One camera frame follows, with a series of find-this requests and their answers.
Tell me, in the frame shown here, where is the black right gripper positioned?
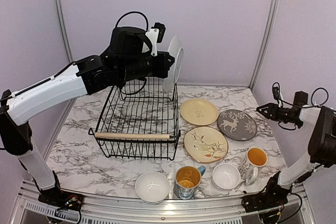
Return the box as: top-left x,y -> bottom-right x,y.
256,103 -> 301,124

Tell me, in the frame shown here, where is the red and teal plate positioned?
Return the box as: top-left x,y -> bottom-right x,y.
162,35 -> 184,92

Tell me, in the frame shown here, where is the black wire dish rack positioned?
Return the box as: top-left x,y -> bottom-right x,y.
88,77 -> 181,161

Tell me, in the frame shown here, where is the pale yellow round plate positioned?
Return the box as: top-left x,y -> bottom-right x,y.
180,99 -> 219,126

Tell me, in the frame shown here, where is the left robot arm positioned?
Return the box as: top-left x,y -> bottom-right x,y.
1,23 -> 175,206

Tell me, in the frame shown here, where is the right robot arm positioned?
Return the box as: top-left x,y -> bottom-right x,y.
257,87 -> 335,207

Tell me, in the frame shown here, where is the grey reindeer plate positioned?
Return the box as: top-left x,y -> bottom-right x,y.
217,109 -> 257,141

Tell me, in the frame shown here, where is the white patterned mug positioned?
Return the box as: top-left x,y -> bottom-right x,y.
238,147 -> 268,186

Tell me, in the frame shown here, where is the cream bird pattern plate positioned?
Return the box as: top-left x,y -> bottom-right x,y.
183,126 -> 228,164

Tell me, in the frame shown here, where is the small white bowl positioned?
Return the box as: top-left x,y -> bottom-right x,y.
212,163 -> 241,190

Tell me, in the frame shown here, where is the large white bowl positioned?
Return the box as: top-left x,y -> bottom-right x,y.
134,172 -> 170,204

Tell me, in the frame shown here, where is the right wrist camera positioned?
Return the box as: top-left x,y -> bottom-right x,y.
272,82 -> 284,108

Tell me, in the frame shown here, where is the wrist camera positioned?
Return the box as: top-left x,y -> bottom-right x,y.
272,82 -> 284,108
142,22 -> 166,56

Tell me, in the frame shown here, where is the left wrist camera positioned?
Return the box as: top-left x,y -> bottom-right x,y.
142,22 -> 166,56

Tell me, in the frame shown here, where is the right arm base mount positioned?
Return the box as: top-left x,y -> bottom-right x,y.
241,193 -> 288,212

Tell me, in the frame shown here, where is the blue handled mug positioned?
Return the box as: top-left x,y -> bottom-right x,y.
174,165 -> 206,200

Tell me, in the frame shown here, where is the right aluminium frame post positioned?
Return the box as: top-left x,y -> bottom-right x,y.
249,0 -> 280,91

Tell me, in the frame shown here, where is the aluminium frame post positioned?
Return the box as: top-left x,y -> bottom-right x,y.
54,0 -> 74,63
249,0 -> 280,91

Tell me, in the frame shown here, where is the left aluminium frame post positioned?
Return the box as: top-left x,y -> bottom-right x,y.
54,0 -> 74,63

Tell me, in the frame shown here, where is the aluminium front rail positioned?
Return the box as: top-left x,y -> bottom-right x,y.
9,183 -> 315,223

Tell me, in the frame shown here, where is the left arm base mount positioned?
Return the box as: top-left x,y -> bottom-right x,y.
38,191 -> 84,211

